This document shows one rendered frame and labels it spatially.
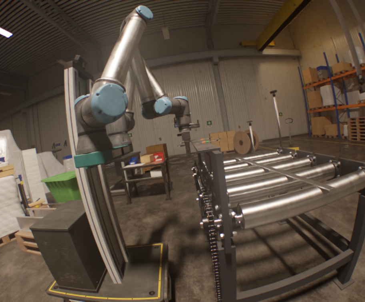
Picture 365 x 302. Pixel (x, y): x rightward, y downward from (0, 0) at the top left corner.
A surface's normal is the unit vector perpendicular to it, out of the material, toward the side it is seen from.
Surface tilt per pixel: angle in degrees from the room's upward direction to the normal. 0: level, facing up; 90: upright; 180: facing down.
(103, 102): 94
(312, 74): 90
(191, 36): 90
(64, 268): 90
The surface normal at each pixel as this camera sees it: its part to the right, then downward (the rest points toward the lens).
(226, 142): -0.09, 0.11
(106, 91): 0.73, 0.03
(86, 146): -0.03, -0.25
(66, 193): -0.11, 0.38
